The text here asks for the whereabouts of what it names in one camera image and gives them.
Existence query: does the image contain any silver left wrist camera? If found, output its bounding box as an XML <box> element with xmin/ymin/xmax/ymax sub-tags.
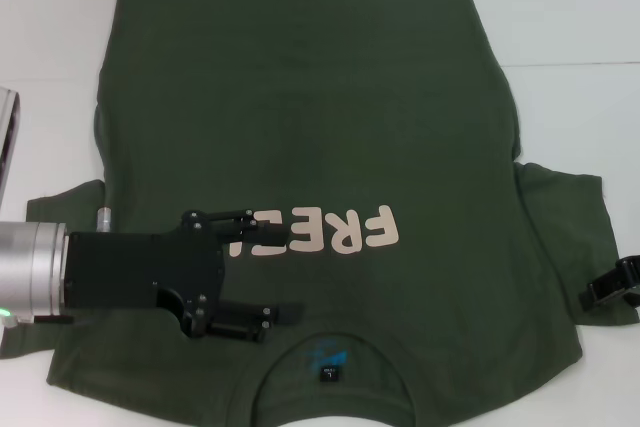
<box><xmin>0</xmin><ymin>86</ymin><xmax>22</xmax><ymax>208</ymax></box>

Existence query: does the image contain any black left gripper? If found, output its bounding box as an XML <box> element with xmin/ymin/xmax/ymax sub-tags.
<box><xmin>66</xmin><ymin>206</ymin><xmax>304</xmax><ymax>344</ymax></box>

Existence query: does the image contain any dark green t-shirt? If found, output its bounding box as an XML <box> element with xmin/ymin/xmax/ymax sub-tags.
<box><xmin>0</xmin><ymin>0</ymin><xmax>640</xmax><ymax>427</ymax></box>

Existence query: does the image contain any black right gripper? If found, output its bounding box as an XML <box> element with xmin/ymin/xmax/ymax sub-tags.
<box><xmin>578</xmin><ymin>253</ymin><xmax>640</xmax><ymax>311</ymax></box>

